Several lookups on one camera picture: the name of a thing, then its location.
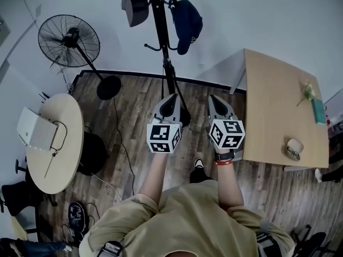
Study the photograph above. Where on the orange wristband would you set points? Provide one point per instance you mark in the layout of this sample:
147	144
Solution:
223	163

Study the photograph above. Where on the rectangular wooden desk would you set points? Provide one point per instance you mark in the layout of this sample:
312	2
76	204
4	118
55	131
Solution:
278	111

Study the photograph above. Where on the white laptop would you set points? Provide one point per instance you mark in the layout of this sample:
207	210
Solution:
36	130

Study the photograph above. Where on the pale flower stem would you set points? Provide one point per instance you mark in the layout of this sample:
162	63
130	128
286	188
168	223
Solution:
308	91

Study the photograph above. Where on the person's black white shoe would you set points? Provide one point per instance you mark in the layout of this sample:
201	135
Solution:
198	163

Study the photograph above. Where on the black standing fan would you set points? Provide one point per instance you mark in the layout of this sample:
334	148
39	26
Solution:
68	40

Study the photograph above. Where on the black wristwatch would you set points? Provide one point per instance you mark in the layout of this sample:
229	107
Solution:
224	156

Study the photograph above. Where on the navy blue bag item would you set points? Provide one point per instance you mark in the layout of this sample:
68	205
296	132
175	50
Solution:
187	28

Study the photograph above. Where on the grey cap item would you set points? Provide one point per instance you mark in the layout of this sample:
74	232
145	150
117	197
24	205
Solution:
135	8

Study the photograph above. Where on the black chair base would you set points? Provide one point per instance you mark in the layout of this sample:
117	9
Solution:
313	241

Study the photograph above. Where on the person's left forearm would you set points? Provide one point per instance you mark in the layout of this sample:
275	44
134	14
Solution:
154	175

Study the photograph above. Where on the person's olive shirt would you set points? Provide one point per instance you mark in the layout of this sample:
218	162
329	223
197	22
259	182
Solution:
187	221

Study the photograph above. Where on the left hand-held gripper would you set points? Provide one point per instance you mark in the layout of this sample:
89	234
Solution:
160	136

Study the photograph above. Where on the dark-rimmed glasses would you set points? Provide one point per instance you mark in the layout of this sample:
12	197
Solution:
293	152

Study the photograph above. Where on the person's black trouser leg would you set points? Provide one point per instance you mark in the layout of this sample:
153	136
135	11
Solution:
199	175

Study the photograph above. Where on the beige glasses case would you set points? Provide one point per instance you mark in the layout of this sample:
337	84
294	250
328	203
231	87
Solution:
294	146

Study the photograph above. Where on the black round stool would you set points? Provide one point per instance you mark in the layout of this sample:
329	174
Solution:
19	165

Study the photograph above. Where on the black office chair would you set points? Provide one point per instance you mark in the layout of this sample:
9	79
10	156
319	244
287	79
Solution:
18	197

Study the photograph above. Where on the round wooden table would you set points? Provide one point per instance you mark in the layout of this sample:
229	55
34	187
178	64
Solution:
64	167

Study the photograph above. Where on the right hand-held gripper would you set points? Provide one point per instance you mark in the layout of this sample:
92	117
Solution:
227	134

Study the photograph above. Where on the black coat stand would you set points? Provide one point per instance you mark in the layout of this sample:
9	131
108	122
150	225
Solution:
163	49

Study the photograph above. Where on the person's right forearm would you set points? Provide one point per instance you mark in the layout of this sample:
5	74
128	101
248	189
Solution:
229	183

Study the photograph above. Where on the green book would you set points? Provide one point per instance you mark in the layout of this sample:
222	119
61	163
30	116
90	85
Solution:
319	111

